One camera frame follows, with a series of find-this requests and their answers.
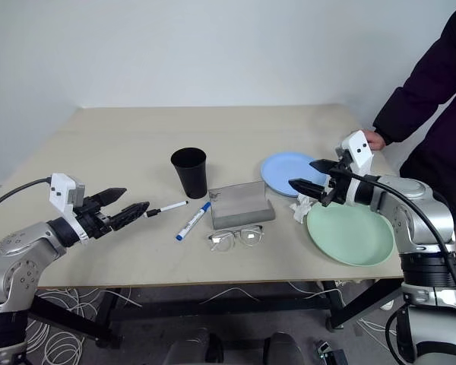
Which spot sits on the light blue plate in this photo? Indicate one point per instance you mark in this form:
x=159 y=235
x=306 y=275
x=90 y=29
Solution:
x=281 y=171

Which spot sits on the light green plate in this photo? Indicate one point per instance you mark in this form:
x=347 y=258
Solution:
x=346 y=235

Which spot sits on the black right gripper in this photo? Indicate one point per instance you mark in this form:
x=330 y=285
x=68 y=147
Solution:
x=338 y=190

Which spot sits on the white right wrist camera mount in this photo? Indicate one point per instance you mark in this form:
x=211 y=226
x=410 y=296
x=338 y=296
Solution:
x=359 y=148

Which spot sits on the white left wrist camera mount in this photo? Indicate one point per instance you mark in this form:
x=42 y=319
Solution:
x=61 y=194

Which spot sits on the person in dark jacket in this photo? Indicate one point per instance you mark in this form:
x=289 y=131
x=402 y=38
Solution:
x=441 y=114

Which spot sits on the dark rounded shape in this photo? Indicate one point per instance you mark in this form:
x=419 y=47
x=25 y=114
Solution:
x=283 y=350
x=190 y=348

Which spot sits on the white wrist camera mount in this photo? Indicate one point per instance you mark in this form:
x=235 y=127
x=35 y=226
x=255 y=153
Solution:
x=359 y=148
x=61 y=194

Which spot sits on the white marker with black cap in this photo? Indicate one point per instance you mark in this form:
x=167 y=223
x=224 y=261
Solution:
x=171 y=207

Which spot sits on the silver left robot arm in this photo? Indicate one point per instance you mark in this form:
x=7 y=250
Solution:
x=19 y=243

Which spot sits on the small black floor device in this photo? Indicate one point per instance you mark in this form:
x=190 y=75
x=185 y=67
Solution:
x=332 y=357

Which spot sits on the grey glasses case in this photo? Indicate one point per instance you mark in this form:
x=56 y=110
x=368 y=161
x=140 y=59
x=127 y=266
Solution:
x=243 y=213

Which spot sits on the black plastic cup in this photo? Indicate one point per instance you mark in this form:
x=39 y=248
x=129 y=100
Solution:
x=192 y=178

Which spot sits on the dark sleeved person's forearm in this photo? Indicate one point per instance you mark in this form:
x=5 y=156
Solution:
x=414 y=110

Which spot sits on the black metal table frame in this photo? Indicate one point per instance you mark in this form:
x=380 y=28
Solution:
x=213 y=308

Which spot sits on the white tissue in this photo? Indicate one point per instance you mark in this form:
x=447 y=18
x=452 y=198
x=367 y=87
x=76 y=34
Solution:
x=302 y=211

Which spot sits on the person's bare hand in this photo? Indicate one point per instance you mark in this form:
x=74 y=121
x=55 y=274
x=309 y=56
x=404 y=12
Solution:
x=375 y=140

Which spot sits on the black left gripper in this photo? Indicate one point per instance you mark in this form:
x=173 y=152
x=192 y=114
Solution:
x=93 y=222

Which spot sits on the white shoe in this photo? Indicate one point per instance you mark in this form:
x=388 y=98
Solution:
x=346 y=282
x=388 y=304

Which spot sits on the clear frame glasses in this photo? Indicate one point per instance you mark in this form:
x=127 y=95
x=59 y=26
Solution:
x=235 y=232

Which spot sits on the white marker with blue cap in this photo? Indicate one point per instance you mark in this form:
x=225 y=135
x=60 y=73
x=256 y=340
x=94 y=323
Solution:
x=192 y=222

